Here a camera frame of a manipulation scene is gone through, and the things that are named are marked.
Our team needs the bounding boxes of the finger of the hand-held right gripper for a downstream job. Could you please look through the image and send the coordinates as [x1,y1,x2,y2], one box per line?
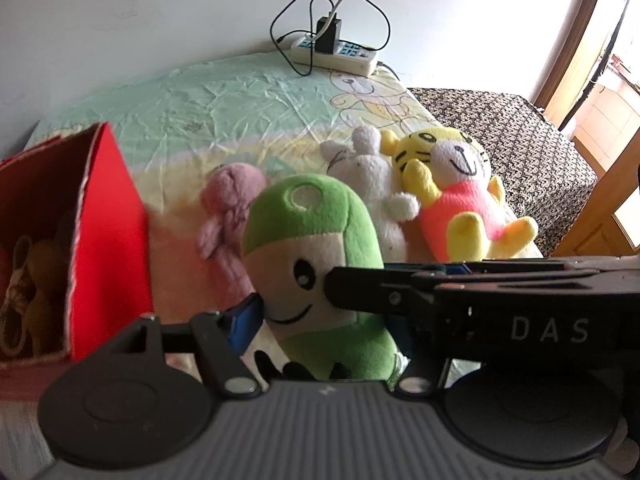
[382,259,566,278]
[324,265,443,319]

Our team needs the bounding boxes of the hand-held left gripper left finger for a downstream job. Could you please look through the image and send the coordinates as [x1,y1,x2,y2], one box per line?
[106,292,266,402]

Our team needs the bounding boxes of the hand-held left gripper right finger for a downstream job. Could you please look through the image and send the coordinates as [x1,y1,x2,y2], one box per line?
[388,321,454,401]

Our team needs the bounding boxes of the yellow tiger plush toy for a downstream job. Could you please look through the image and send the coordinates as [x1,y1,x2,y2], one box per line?
[380,127,540,264]

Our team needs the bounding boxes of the green and white plush toy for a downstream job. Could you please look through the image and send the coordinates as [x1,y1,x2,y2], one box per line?
[240,174,402,382]

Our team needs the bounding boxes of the white rabbit plush toy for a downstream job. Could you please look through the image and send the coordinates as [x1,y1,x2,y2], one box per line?
[320,125,422,264]

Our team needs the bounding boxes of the red cardboard box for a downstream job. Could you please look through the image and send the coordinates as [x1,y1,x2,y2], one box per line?
[0,121,155,372]

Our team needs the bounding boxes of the wooden door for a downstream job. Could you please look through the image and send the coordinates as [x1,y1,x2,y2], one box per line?
[552,110,640,261]

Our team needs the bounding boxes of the pink plush toy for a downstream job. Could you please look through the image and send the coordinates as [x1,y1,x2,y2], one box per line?
[196,162,271,307]

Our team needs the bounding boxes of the brown plush toy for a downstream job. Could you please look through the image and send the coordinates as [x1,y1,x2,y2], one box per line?
[0,232,72,361]

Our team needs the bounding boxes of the white power strip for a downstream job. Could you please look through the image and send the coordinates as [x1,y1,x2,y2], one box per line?
[291,32,379,78]

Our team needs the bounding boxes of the black charger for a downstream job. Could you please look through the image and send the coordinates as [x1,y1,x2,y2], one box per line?
[315,16,342,55]

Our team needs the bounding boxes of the black pole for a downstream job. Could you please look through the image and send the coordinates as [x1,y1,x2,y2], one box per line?
[559,0,632,132]

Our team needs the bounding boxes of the wooden door frame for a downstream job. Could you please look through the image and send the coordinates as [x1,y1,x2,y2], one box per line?
[532,0,617,117]

